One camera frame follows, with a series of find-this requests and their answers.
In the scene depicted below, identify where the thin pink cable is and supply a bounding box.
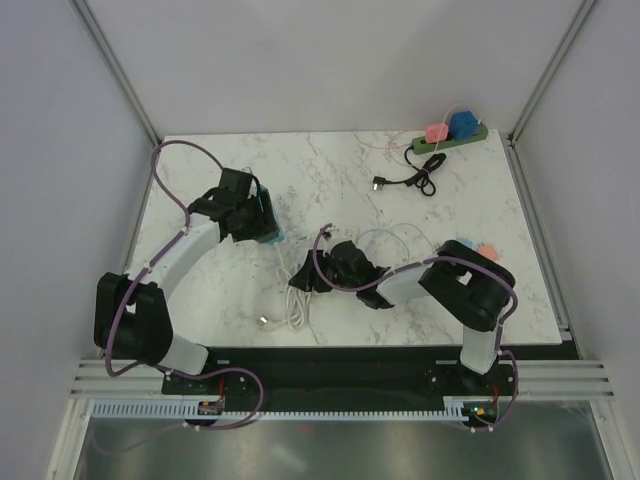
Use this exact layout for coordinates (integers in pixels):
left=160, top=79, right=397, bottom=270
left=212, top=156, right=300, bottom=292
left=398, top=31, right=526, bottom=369
left=353, top=103, right=474, bottom=169

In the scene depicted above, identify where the light blue charging cable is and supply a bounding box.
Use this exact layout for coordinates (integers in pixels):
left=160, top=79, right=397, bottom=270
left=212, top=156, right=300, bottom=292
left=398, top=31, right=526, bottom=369
left=358, top=222, right=441, bottom=266

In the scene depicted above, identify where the white power cord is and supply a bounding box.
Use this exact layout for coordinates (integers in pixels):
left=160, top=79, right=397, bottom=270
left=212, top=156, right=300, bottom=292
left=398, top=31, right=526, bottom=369
left=256, top=243, right=316, bottom=334

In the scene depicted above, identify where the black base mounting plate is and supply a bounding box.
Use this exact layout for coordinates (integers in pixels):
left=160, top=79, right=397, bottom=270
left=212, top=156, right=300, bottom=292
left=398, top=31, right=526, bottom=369
left=156, top=346, right=534, bottom=414

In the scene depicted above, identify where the green power strip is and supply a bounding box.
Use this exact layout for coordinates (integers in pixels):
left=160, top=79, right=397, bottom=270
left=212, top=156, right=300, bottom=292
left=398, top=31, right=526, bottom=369
left=410, top=124, right=489, bottom=155

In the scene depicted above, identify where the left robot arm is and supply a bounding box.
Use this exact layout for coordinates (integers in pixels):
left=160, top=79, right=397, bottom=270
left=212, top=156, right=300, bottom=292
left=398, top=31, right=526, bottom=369
left=94, top=168, right=280, bottom=393

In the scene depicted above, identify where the pink plug adapter on strip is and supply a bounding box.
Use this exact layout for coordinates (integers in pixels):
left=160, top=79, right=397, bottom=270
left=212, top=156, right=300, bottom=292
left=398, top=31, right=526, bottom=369
left=425, top=122, right=449, bottom=144

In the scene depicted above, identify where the teal power strip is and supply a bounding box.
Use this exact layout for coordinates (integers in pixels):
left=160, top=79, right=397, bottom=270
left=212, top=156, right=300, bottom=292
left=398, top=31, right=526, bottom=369
left=257, top=184, right=285, bottom=247

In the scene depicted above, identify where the black coiled power cord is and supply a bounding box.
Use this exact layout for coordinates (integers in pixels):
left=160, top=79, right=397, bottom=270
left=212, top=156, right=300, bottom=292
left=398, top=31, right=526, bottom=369
left=372, top=148, right=448, bottom=197

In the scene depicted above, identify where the slotted cable duct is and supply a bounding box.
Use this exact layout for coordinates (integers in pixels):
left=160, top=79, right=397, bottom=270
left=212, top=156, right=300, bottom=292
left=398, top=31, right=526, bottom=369
left=91, top=399, right=469, bottom=422

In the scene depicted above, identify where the blue cube adapter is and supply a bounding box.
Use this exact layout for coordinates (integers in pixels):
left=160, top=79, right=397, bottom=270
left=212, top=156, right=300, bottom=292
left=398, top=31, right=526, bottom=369
left=449, top=110, right=478, bottom=141

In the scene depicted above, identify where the light blue charger plug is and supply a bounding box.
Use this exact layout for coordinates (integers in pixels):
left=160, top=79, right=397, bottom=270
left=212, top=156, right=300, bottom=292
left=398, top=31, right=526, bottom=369
left=457, top=237, right=476, bottom=250

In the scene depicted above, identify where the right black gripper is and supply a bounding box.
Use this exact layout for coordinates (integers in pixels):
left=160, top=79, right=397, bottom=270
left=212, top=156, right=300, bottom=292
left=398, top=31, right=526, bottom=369
left=289, top=249, right=359, bottom=292

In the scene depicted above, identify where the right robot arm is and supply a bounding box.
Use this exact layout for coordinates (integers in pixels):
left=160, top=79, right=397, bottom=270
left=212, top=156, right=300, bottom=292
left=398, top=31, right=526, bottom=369
left=288, top=240, right=518, bottom=394

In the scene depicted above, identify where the salmon pink charger plug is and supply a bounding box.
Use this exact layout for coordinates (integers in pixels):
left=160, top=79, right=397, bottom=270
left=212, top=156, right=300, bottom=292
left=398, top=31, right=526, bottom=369
left=477, top=244, right=499, bottom=262

